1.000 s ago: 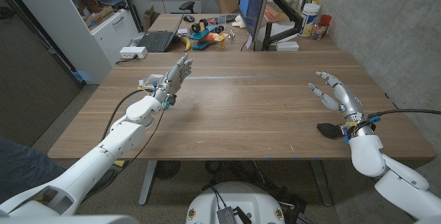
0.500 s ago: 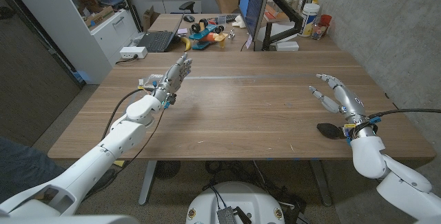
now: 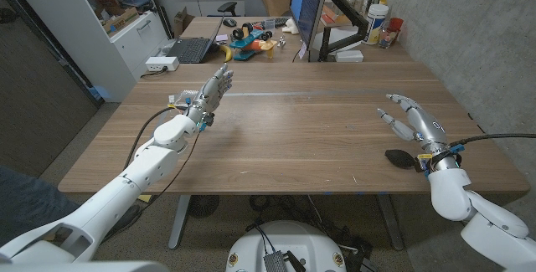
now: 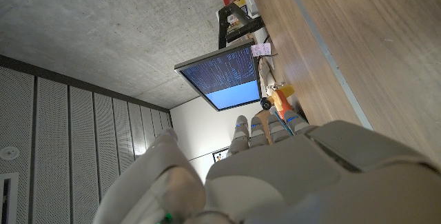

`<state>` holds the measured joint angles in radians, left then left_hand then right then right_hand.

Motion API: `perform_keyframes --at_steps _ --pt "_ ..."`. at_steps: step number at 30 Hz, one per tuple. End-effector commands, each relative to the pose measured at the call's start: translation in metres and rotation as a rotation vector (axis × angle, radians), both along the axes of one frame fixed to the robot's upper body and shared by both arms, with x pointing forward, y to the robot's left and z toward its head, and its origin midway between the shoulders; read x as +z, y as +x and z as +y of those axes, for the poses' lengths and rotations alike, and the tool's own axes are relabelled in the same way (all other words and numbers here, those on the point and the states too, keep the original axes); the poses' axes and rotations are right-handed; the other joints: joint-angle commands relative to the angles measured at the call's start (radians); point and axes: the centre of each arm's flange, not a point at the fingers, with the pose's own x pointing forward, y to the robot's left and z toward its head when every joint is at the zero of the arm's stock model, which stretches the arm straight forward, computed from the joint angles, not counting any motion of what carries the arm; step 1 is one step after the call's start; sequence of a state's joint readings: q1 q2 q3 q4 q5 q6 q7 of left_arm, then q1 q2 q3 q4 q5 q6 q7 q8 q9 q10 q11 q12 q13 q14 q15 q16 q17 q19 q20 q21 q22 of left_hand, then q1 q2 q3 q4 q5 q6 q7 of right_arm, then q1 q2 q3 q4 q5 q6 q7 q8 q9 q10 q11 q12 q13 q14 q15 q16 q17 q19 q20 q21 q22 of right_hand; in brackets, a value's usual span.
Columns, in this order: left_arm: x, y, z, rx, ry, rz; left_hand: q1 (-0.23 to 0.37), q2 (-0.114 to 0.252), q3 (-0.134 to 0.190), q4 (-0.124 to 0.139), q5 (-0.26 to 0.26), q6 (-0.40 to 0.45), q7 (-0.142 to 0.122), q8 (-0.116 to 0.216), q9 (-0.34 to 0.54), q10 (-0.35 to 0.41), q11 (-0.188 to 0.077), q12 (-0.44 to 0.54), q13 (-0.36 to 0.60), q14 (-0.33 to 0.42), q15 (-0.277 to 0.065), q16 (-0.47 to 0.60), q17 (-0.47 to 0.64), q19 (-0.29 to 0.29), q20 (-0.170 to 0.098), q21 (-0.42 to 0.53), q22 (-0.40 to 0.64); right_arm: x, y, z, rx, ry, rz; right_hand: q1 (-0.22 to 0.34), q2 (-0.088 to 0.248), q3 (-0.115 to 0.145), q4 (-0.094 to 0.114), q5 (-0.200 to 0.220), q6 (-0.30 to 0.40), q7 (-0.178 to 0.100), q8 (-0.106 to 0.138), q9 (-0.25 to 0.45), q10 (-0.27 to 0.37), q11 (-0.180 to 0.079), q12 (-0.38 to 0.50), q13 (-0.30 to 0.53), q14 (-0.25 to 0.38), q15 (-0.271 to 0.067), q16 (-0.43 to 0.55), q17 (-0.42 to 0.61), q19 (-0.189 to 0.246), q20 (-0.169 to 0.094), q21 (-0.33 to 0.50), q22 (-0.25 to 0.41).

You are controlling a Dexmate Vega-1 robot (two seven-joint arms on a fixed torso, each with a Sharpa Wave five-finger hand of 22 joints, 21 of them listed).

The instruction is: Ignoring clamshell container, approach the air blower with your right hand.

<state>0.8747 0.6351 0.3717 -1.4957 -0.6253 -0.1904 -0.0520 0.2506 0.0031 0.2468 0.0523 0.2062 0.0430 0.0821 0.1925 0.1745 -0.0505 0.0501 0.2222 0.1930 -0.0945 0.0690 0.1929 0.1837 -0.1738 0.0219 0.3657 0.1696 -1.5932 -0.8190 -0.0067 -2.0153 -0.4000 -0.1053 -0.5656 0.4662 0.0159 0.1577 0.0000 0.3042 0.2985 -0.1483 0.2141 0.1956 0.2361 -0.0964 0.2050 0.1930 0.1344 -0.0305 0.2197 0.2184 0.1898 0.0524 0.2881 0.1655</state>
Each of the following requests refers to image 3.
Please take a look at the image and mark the clear glass jar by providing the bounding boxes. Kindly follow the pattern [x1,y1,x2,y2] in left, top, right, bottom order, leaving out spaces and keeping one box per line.
[378,28,399,50]

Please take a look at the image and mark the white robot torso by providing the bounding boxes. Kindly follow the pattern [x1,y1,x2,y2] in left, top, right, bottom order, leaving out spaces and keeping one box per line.
[225,219,348,272]

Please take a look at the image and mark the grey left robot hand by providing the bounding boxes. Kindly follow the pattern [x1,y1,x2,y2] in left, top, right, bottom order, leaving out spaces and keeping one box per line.
[183,63,235,130]

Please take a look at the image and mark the small white box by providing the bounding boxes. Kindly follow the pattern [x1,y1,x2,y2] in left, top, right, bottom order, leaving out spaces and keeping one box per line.
[334,49,365,64]

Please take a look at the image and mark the white plastic tub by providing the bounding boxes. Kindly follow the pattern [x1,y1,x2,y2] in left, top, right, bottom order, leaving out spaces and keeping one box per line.
[361,3,390,47]

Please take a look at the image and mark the white power adapter box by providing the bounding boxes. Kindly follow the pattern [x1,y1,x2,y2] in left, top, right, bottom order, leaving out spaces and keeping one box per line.
[144,55,181,74]

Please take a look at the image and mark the flat computer monitor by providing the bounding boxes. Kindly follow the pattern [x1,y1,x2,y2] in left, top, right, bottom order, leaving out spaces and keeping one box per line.
[289,0,332,52]

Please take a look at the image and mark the cardboard box with print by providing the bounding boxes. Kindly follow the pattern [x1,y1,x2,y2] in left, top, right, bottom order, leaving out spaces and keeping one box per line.
[101,6,140,35]

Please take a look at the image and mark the person's leg in jeans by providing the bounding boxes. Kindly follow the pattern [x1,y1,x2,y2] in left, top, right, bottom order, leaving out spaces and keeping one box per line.
[0,164,81,247]

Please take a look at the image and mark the dark keyboard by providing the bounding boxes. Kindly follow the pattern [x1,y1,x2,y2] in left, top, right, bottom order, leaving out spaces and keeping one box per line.
[260,16,292,30]

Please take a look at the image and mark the yellow banana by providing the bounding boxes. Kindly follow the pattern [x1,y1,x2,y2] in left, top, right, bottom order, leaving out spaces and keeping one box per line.
[219,44,234,64]

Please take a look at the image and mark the white plush toy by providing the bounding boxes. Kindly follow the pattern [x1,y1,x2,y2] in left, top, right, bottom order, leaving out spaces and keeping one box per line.
[281,17,301,36]

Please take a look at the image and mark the open cardboard box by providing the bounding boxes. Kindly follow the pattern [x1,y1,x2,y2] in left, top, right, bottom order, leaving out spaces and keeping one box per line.
[173,7,196,37]

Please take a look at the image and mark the round black fan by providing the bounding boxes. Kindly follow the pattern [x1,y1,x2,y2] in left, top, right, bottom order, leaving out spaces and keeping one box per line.
[187,194,221,219]

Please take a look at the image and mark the black laptop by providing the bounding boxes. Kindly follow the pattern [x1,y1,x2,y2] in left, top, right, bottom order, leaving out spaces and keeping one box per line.
[166,14,225,65]

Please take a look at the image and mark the grey table leg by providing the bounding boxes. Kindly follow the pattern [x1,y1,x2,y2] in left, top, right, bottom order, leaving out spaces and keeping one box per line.
[374,193,405,252]
[167,194,193,251]

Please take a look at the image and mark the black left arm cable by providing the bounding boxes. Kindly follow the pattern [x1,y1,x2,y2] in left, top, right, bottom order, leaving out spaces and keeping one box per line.
[122,105,189,171]
[140,129,202,213]

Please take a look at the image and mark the clear clamshell container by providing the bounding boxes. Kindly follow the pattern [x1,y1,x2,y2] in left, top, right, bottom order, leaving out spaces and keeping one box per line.
[167,89,200,108]

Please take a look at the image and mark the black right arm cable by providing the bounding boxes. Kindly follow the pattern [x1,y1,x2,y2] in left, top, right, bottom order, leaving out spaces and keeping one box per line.
[448,132,536,148]

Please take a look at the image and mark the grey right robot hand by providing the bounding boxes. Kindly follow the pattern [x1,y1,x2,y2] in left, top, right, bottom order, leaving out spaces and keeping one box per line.
[376,93,449,152]

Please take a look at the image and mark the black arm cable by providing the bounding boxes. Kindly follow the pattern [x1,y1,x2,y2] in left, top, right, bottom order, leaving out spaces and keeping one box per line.
[122,105,189,171]
[448,132,536,148]
[140,129,202,213]

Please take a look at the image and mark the white shelf cabinet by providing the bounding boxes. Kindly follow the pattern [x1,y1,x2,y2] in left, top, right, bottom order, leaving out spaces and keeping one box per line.
[3,0,173,104]

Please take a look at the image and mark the red cup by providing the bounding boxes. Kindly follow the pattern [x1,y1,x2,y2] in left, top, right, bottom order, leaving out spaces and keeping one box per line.
[388,17,405,35]

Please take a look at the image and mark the black office chair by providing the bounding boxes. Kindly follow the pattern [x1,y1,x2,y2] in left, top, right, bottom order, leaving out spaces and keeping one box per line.
[216,0,239,18]

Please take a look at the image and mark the black air blower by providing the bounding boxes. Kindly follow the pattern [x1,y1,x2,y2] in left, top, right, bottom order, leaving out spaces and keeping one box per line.
[384,148,420,171]

